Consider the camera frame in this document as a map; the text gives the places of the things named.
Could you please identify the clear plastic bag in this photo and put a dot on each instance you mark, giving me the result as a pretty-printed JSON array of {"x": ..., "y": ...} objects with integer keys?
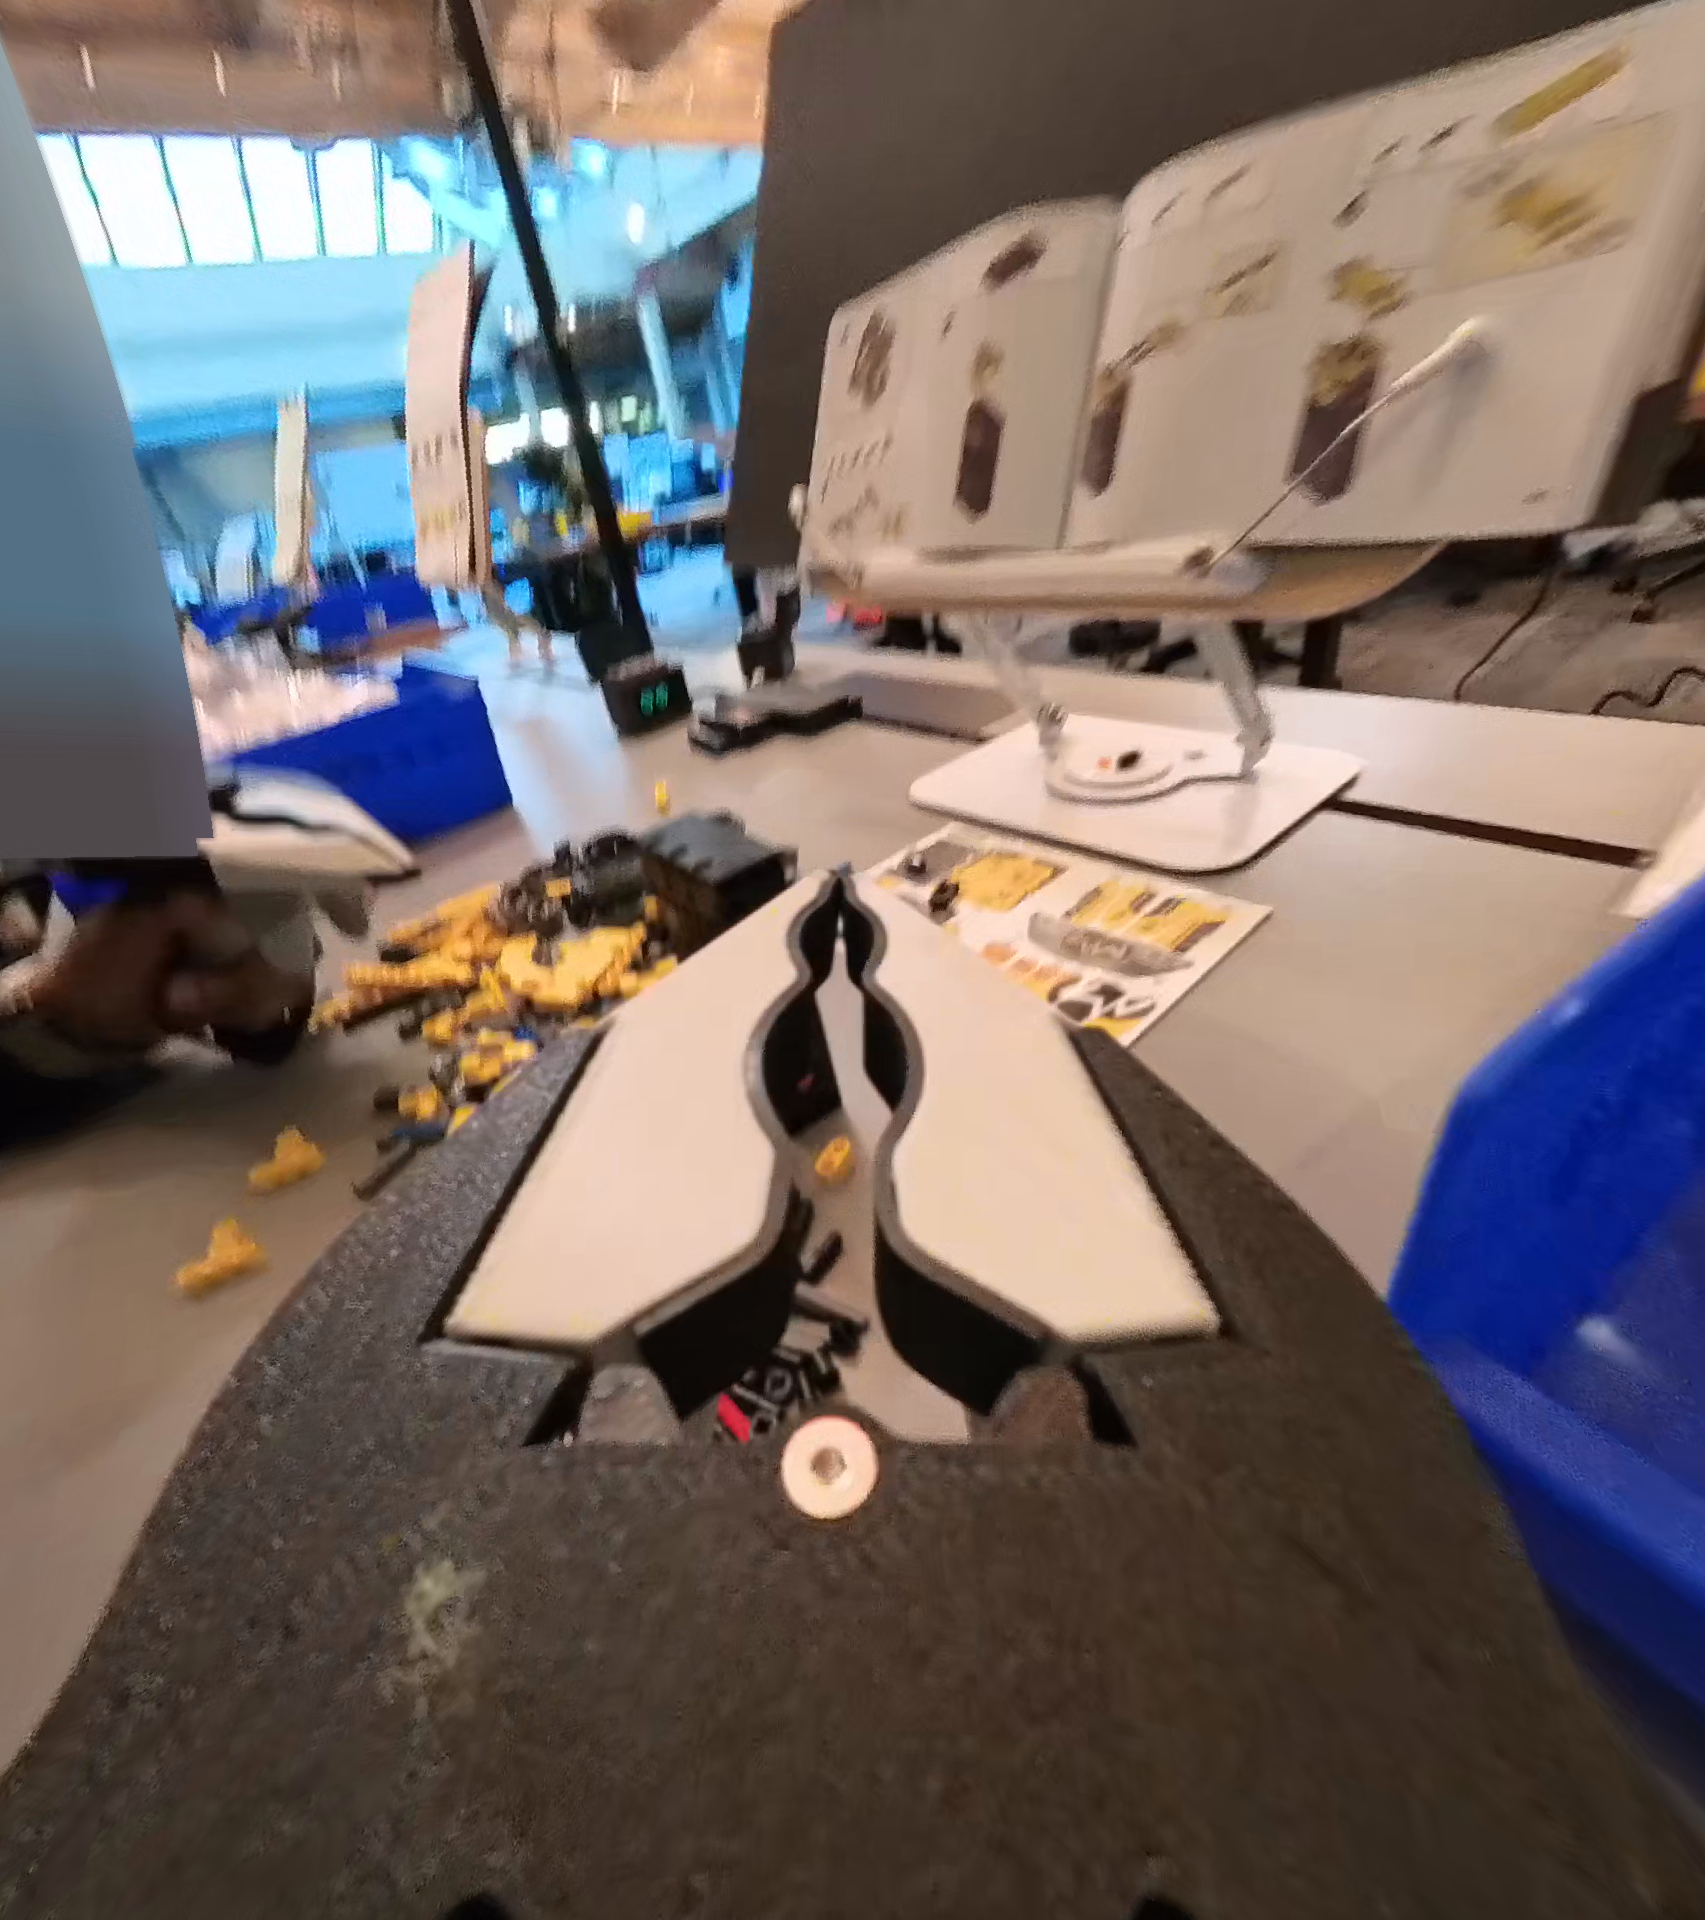
[{"x": 1690, "y": 1273}]

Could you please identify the pile of yellow black bricks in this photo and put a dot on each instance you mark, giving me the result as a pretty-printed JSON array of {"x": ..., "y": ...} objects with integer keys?
[{"x": 552, "y": 961}]

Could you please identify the black perforated block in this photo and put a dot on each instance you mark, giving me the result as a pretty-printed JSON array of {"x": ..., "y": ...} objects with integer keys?
[{"x": 710, "y": 879}]

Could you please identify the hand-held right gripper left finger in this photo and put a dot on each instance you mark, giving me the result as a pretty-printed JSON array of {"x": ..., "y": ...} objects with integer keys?
[{"x": 644, "y": 1171}]

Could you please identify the person's left hand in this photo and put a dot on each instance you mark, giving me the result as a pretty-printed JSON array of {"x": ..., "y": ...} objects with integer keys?
[{"x": 181, "y": 979}]

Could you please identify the white hanging sheet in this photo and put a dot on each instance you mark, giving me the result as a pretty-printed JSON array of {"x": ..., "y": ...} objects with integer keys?
[{"x": 443, "y": 421}]

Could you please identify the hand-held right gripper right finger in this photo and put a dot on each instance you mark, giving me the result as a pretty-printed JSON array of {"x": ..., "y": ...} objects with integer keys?
[{"x": 1042, "y": 1188}]

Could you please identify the yellow sticker sheet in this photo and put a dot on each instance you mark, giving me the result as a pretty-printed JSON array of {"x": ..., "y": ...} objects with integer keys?
[{"x": 1091, "y": 932}]

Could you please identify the open instruction booklet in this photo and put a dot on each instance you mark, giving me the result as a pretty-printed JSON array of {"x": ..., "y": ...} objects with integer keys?
[{"x": 1392, "y": 297}]

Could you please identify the black box with green display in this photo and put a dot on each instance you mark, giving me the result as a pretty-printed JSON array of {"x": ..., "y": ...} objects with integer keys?
[{"x": 648, "y": 690}]

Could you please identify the blue plastic storage bin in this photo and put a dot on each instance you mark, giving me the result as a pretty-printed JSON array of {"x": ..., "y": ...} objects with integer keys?
[
  {"x": 1538, "y": 1200},
  {"x": 390, "y": 743}
]

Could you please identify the black clamp mount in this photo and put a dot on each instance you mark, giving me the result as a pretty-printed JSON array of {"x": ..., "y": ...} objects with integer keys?
[{"x": 766, "y": 629}]

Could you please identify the black flat electronic device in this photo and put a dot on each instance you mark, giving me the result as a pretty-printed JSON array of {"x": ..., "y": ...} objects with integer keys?
[{"x": 778, "y": 723}]

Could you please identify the white book stand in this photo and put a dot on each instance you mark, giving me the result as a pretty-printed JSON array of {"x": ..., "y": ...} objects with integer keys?
[{"x": 1196, "y": 815}]

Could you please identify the yellow two-hole connector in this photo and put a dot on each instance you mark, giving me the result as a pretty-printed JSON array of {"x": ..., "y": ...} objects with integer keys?
[{"x": 834, "y": 1161}]

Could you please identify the group of dark sprocket wheels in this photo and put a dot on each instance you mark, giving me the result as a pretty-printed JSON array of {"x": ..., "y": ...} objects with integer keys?
[{"x": 595, "y": 879}]

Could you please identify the black slanted pole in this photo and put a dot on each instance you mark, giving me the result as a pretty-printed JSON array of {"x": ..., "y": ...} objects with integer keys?
[{"x": 539, "y": 297}]

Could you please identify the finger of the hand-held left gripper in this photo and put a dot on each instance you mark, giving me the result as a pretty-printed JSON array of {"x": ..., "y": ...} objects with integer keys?
[
  {"x": 298, "y": 867},
  {"x": 323, "y": 798}
]

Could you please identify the pile of black red pins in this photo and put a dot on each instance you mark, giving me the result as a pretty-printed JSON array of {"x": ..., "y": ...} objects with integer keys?
[{"x": 766, "y": 1398}]

